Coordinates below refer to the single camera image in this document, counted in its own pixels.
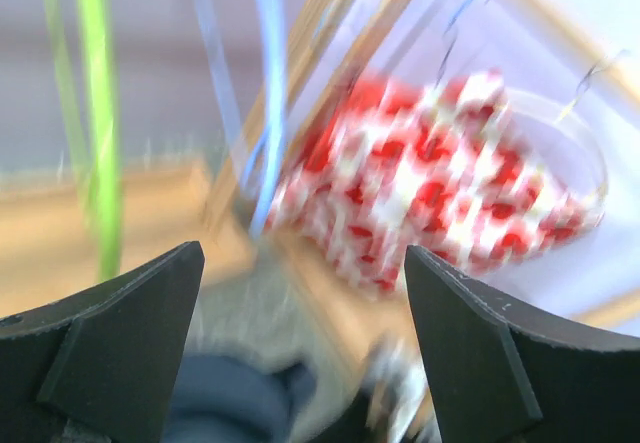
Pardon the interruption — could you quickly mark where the wooden side clothes rack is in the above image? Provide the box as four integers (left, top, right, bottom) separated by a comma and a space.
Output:
279, 0, 640, 414

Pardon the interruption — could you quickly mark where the green hanger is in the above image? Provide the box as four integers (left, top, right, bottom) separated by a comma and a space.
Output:
43, 0, 123, 279

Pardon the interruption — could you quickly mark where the blue wire hanger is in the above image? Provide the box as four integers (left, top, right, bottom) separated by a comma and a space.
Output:
435, 0, 491, 86

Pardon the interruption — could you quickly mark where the light blue plastic hanger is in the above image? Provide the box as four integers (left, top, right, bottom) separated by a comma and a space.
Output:
193, 0, 287, 237

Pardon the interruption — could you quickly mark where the poppy print garment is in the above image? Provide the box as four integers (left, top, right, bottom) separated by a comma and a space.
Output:
267, 70, 603, 295

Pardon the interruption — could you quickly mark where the navy blue tank top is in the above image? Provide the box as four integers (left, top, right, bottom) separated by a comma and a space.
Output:
162, 354, 317, 442

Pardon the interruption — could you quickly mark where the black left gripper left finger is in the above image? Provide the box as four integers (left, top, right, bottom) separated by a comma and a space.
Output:
1, 241, 205, 442

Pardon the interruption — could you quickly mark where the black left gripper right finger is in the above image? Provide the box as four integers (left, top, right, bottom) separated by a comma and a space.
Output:
405, 246, 639, 443

